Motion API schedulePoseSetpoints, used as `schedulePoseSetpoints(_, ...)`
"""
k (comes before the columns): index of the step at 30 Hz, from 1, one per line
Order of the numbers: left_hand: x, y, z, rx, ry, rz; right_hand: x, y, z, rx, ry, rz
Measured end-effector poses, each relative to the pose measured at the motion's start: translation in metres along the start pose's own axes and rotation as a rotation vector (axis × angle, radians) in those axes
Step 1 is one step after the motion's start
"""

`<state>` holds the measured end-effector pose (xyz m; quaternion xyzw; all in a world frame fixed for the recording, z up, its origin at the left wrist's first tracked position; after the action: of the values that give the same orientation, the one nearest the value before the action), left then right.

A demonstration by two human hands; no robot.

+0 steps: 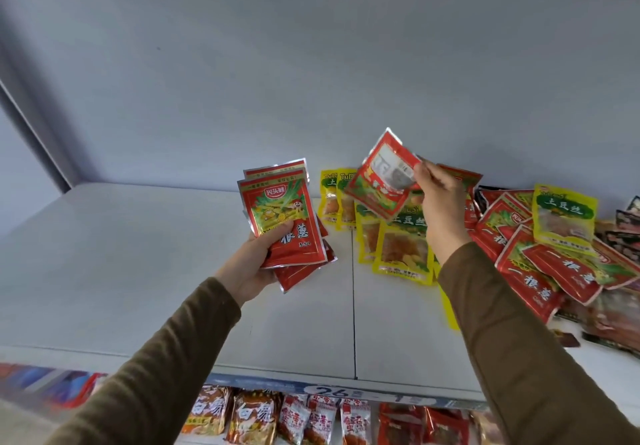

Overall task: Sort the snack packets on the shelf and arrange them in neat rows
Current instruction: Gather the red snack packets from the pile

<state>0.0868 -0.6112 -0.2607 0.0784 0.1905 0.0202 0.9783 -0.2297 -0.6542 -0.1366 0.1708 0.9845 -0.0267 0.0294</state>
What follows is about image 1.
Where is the row of dark red snacks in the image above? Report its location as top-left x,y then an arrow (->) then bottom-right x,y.
377,402 -> 471,445

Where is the pile of red snack packets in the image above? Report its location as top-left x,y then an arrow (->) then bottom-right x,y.
435,163 -> 640,326

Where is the pile of yellow snack packets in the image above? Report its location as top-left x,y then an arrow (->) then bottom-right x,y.
318,168 -> 599,330

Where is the white metal shelf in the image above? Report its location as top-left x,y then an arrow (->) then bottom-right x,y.
0,0 -> 640,445

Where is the person's left forearm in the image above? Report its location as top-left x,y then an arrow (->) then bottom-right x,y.
45,277 -> 243,445

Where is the red foil snack packet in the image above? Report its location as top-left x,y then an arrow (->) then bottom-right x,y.
343,127 -> 423,221
243,158 -> 339,294
237,168 -> 329,270

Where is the person's right hand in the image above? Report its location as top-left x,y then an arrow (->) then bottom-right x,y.
412,159 -> 473,266

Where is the row of white red snacks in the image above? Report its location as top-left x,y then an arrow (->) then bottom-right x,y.
277,393 -> 373,445

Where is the person's right forearm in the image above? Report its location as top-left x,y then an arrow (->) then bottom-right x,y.
437,242 -> 640,445

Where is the person's left hand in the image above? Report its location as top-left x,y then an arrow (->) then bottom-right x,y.
215,219 -> 296,308

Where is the pile of black red snacks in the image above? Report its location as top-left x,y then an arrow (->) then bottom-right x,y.
582,195 -> 640,358

